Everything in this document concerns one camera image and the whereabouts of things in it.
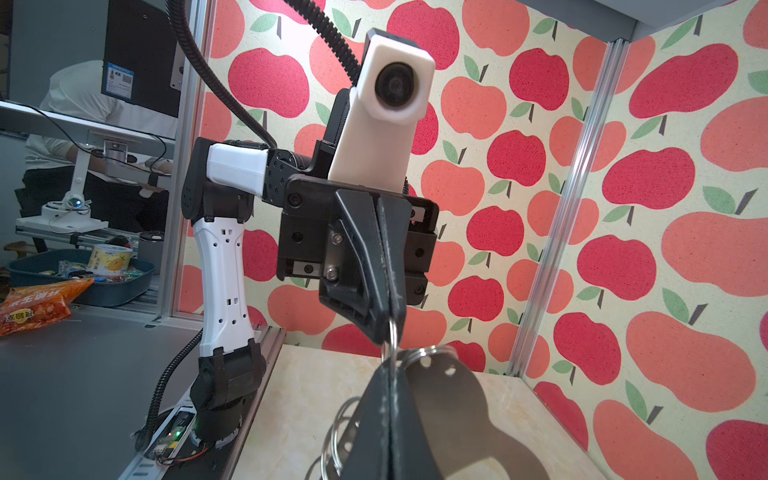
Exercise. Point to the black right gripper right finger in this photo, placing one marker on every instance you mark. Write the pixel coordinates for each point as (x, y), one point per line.
(411, 456)

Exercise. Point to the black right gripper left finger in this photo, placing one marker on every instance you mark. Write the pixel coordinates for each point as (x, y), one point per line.
(370, 454)

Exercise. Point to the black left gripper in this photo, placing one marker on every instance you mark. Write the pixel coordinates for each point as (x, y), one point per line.
(369, 249)

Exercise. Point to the metal car-shaped key holder plate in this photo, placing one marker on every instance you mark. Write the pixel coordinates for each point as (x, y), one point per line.
(455, 415)

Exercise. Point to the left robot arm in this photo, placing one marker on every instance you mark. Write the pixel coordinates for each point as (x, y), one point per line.
(223, 181)

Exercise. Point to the teal tray with items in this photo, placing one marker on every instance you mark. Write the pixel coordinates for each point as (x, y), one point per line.
(69, 264)

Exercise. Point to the snack bag orange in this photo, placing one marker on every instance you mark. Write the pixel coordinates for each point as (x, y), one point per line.
(35, 307)

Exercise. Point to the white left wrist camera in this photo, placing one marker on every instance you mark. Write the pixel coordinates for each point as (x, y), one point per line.
(385, 106)

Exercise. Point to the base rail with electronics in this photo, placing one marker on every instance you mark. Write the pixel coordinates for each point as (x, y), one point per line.
(175, 451)

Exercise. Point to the aluminium corner post right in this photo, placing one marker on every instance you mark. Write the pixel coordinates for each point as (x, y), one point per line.
(565, 217)

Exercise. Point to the aluminium corner post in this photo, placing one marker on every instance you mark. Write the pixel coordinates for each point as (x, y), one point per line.
(171, 279)
(565, 217)

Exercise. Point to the aluminium corner post left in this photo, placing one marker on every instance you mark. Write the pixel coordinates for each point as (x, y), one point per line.
(171, 279)

